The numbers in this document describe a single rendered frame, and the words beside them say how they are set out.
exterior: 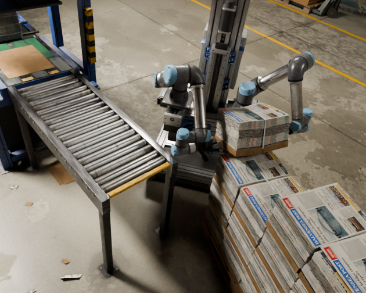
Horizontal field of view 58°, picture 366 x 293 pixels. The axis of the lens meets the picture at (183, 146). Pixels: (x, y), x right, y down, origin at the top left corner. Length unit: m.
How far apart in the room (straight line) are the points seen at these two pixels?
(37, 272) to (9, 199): 0.72
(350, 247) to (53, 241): 1.99
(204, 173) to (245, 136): 0.91
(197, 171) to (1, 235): 1.58
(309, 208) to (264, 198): 0.35
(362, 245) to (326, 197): 0.27
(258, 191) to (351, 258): 0.64
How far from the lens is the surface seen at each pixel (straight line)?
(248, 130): 2.01
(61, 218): 2.82
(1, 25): 3.46
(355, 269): 1.60
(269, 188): 2.04
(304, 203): 1.70
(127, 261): 2.56
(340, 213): 1.75
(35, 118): 2.44
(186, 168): 2.84
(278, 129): 2.14
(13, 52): 3.29
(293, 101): 2.31
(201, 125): 2.03
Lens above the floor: 2.25
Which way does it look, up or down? 42 degrees down
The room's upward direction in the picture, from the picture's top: 9 degrees clockwise
